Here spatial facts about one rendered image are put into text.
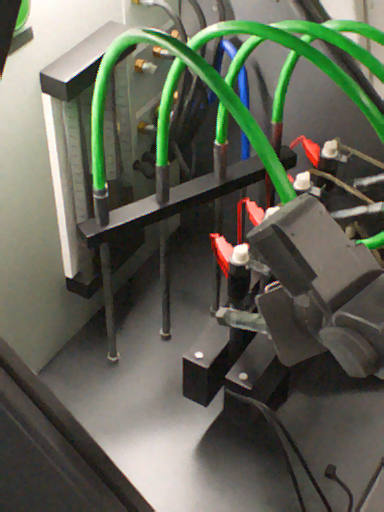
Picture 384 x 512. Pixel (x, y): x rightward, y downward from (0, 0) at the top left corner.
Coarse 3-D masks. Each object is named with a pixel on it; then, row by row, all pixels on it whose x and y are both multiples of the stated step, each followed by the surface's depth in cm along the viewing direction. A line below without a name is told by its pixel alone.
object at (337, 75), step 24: (216, 24) 99; (240, 24) 97; (264, 24) 96; (192, 48) 102; (288, 48) 96; (312, 48) 95; (336, 72) 94; (168, 96) 109; (360, 96) 94; (168, 120) 111; (168, 168) 117; (168, 192) 119; (360, 240) 107
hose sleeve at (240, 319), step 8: (232, 312) 97; (240, 312) 96; (248, 312) 95; (232, 320) 96; (240, 320) 95; (248, 320) 94; (256, 320) 93; (240, 328) 96; (248, 328) 94; (256, 328) 93; (264, 328) 91
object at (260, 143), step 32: (128, 32) 90; (160, 32) 86; (192, 64) 83; (96, 96) 102; (224, 96) 81; (96, 128) 106; (256, 128) 80; (96, 160) 110; (96, 192) 113; (288, 192) 79
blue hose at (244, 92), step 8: (224, 40) 126; (224, 48) 126; (232, 48) 125; (232, 56) 125; (216, 64) 129; (240, 72) 126; (240, 80) 127; (240, 88) 127; (208, 96) 134; (216, 96) 134; (248, 96) 128; (248, 104) 129; (248, 144) 133; (248, 152) 134
